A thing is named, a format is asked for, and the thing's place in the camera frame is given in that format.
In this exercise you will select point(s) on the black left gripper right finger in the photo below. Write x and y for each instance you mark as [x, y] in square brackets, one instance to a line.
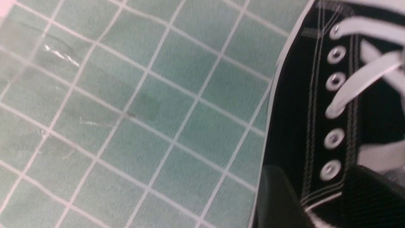
[370, 200]

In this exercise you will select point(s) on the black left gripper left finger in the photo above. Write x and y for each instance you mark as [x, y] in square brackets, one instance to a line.
[277, 205]

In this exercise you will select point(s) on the black canvas sneaker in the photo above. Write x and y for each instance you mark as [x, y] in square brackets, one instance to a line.
[337, 101]

